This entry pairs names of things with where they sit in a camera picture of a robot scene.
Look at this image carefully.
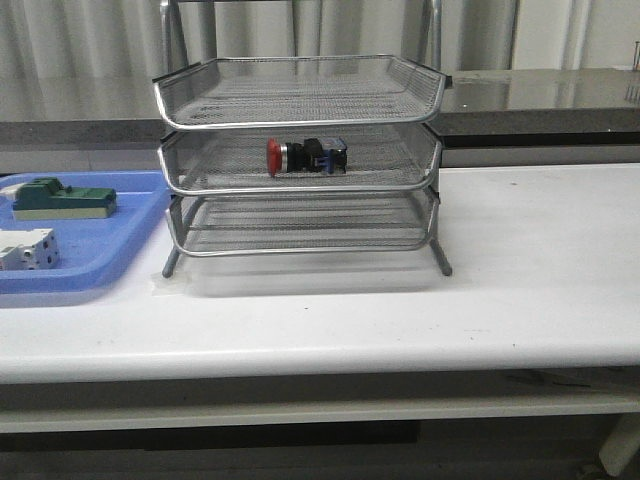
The small wire rack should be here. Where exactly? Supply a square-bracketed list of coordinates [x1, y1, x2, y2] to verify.
[631, 41, 640, 71]

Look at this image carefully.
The red emergency push button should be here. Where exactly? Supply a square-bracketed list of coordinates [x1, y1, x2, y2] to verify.
[266, 137, 348, 176]

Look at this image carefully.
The grey metal rack frame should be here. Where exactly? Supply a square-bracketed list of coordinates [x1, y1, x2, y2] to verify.
[158, 0, 454, 280]

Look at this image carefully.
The grey curtain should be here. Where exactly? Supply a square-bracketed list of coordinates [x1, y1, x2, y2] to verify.
[1, 1, 639, 122]

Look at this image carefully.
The mesh tray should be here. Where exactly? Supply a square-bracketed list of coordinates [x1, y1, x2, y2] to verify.
[153, 54, 448, 131]
[158, 123, 442, 196]
[166, 190, 439, 257]

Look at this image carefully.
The blue plastic tray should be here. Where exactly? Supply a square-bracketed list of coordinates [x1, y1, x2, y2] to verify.
[1, 170, 169, 308]

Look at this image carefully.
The grey speckled counter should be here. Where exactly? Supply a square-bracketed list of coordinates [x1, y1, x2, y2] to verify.
[1, 69, 639, 174]

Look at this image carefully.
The green knife switch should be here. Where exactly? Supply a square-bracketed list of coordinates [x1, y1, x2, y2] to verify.
[13, 177, 117, 220]

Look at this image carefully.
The grey circuit breaker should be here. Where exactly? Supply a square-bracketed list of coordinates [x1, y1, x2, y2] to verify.
[0, 228, 60, 271]

